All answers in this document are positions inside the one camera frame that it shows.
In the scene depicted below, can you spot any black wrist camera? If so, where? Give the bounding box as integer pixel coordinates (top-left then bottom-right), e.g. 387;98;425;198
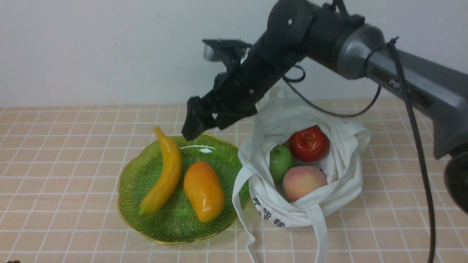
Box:
202;39;252;67

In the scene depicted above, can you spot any orange mango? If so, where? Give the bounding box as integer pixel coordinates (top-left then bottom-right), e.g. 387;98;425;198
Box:
183;161;224;222

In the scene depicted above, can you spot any pink peach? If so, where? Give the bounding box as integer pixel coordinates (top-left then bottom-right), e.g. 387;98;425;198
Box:
282;166;327;202

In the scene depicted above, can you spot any white cloth bag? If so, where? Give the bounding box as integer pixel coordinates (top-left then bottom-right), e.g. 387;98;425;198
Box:
232;95;371;263

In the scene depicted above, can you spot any green apple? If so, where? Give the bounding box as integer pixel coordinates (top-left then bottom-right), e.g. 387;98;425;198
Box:
269;145;294;183

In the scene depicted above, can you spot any green glass plate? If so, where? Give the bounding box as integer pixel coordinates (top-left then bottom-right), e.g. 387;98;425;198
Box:
117;133;242;244

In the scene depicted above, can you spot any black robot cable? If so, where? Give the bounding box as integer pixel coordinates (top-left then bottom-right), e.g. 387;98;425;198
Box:
282;37;436;263

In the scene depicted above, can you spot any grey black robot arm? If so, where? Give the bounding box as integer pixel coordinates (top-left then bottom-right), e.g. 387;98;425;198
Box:
182;0;468;213

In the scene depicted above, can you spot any red apple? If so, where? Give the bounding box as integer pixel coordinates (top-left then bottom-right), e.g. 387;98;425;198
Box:
288;125;330;163

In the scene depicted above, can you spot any yellow banana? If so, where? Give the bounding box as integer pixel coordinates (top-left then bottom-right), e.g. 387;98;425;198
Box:
138;126;182;216

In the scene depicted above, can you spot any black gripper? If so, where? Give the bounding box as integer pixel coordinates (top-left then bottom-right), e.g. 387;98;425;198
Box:
181;37;304;141

